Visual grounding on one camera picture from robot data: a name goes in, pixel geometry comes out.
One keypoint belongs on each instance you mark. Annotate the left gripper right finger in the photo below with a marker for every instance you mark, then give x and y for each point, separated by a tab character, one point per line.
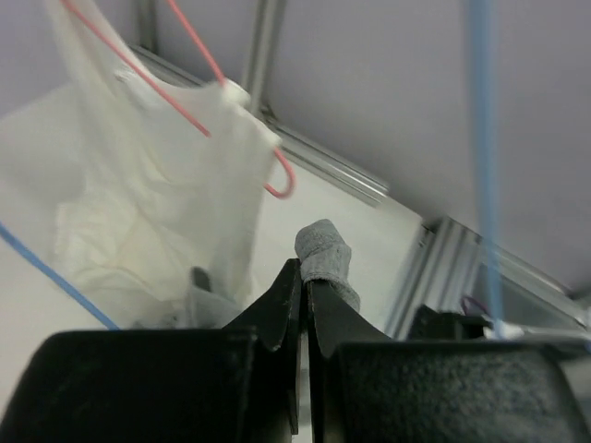
366	387

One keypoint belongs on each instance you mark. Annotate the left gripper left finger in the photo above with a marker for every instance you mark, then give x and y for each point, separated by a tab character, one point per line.
238	383

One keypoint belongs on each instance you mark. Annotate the grey tank top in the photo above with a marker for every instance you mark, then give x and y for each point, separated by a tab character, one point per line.
324	256

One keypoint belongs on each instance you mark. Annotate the blue wire hanger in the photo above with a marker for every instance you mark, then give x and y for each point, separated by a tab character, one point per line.
57	279

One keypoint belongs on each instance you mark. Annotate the white tank top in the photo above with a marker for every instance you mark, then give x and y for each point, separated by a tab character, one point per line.
152	197

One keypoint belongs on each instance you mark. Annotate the right aluminium frame post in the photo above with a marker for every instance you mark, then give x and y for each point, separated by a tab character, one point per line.
473	114

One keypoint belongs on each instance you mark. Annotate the pink wire hanger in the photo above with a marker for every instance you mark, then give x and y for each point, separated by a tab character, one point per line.
132	63

